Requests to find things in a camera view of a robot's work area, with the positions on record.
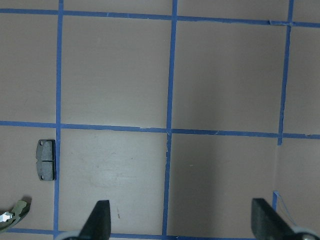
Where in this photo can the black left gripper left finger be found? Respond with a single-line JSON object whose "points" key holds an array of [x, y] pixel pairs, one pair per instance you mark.
{"points": [[98, 224]]}

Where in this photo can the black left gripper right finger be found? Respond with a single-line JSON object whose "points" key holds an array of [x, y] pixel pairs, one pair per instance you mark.
{"points": [[266, 224]]}

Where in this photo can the dark grey brake pad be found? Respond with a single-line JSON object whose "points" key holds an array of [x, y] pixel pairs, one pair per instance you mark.
{"points": [[46, 159]]}

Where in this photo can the olive curved brake shoe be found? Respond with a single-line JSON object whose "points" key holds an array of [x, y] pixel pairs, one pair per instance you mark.
{"points": [[9, 218]]}

